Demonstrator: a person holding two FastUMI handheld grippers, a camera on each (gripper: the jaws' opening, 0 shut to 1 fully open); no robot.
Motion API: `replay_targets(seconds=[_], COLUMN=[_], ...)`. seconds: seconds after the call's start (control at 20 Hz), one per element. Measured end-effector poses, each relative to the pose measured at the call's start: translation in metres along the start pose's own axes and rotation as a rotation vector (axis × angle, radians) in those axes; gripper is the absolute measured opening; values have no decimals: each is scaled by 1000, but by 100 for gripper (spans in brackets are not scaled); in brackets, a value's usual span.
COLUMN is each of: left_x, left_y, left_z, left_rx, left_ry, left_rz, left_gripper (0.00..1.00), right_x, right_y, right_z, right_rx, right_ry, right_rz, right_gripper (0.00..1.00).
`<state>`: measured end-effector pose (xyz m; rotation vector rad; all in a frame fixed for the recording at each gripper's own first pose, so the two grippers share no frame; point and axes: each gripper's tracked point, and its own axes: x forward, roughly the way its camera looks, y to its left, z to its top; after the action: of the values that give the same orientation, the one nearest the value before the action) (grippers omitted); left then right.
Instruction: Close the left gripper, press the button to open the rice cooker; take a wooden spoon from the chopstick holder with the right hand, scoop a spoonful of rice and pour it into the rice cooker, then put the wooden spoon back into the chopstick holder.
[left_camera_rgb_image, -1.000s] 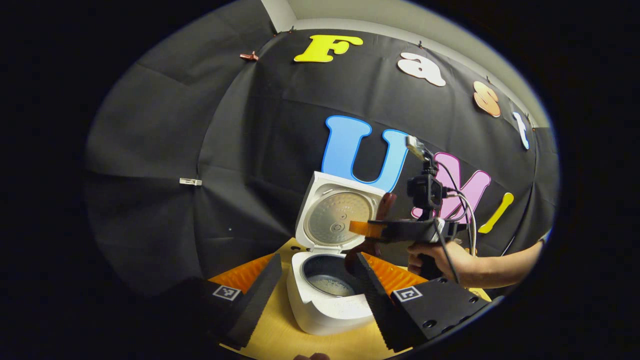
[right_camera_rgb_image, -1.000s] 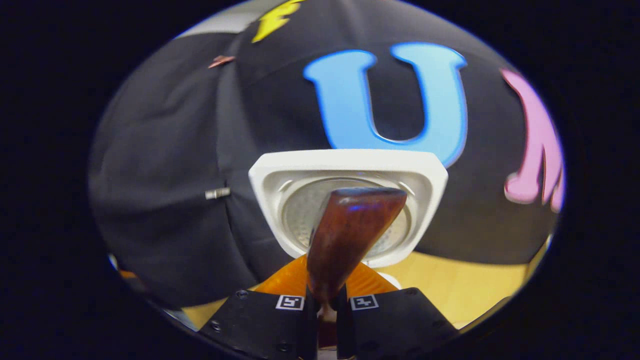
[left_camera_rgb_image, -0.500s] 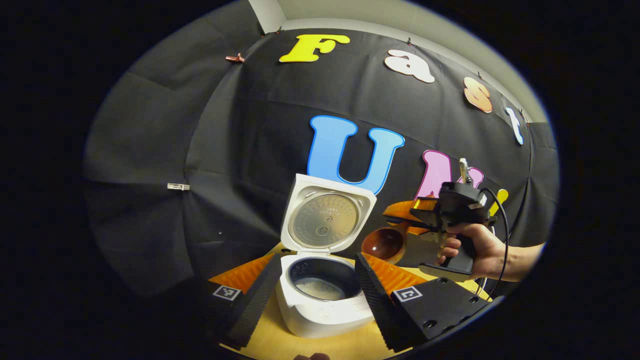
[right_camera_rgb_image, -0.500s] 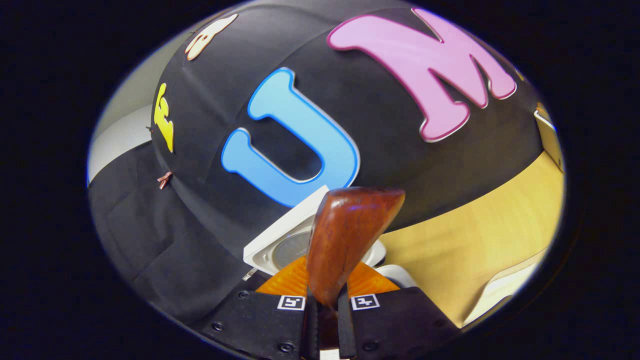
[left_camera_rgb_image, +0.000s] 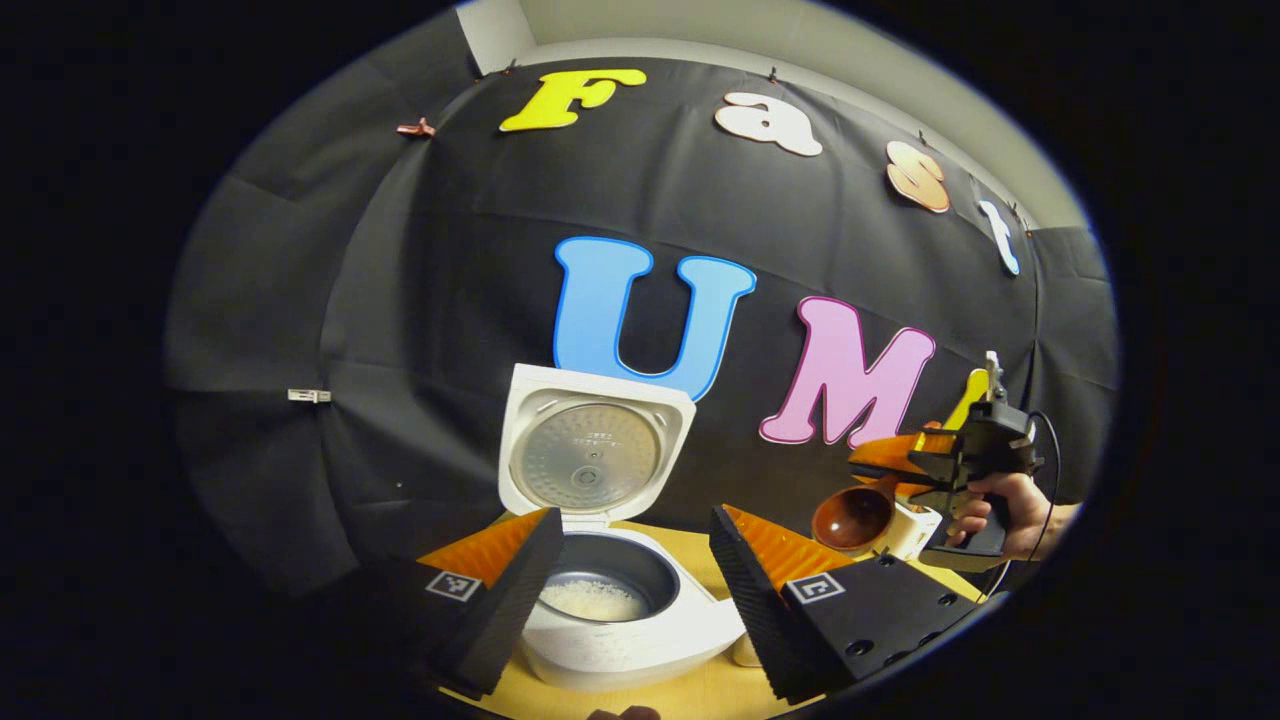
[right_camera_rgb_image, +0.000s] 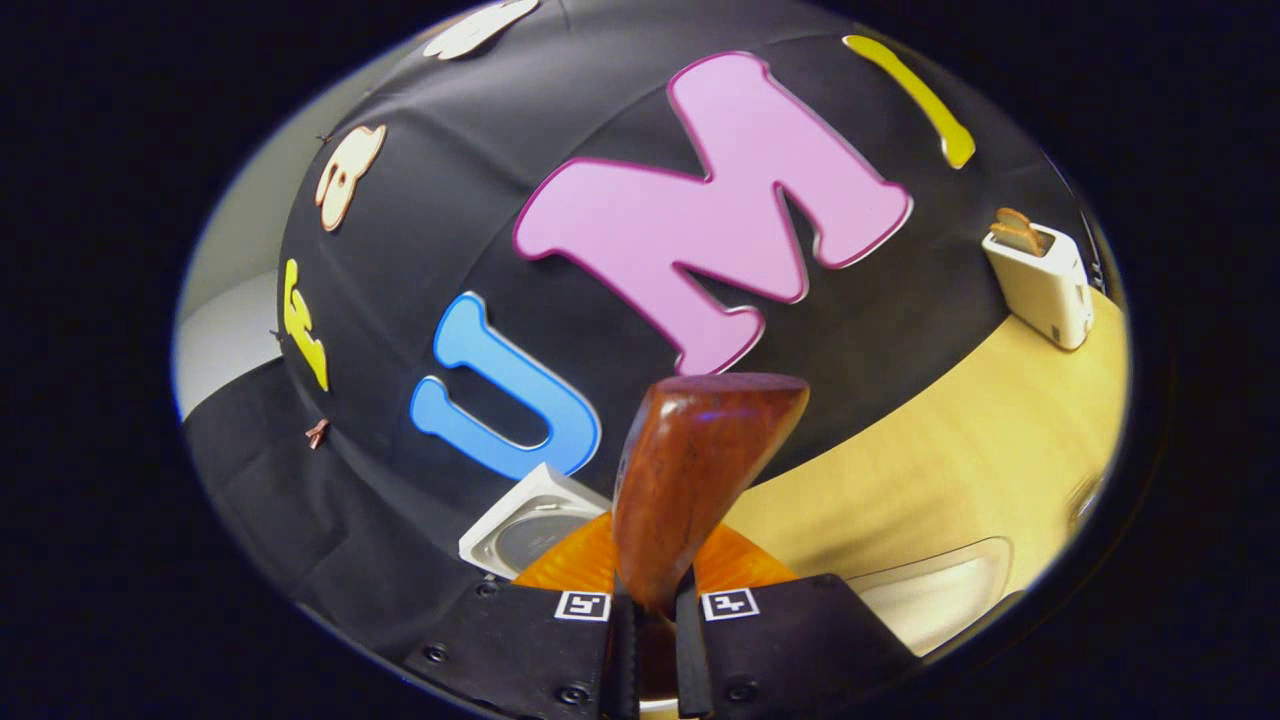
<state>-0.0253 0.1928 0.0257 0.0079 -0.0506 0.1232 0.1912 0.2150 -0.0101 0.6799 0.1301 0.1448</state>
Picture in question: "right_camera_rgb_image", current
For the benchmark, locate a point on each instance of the black backdrop cloth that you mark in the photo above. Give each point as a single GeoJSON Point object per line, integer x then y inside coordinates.
{"type": "Point", "coordinates": [420, 240]}

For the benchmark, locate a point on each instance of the white rice cooker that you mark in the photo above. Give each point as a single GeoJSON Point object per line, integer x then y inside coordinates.
{"type": "Point", "coordinates": [530, 540]}

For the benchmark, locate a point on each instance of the copper clip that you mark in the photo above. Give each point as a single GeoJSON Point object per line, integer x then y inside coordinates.
{"type": "Point", "coordinates": [317, 432]}

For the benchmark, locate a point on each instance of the toasted bread slice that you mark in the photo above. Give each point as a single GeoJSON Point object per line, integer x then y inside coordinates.
{"type": "Point", "coordinates": [1018, 233]}

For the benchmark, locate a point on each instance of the clear plastic rice container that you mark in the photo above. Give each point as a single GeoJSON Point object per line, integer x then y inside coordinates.
{"type": "Point", "coordinates": [990, 560]}

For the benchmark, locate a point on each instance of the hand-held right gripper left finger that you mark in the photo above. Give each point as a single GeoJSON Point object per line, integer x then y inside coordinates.
{"type": "Point", "coordinates": [520, 640]}

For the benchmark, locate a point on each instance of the brown wooden spoon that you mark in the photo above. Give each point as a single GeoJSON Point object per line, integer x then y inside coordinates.
{"type": "Point", "coordinates": [690, 470]}

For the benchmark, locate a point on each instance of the white toaster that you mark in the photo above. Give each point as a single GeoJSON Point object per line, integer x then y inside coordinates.
{"type": "Point", "coordinates": [1045, 290]}

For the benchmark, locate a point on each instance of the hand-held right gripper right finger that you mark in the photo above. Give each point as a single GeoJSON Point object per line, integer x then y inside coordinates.
{"type": "Point", "coordinates": [790, 640]}

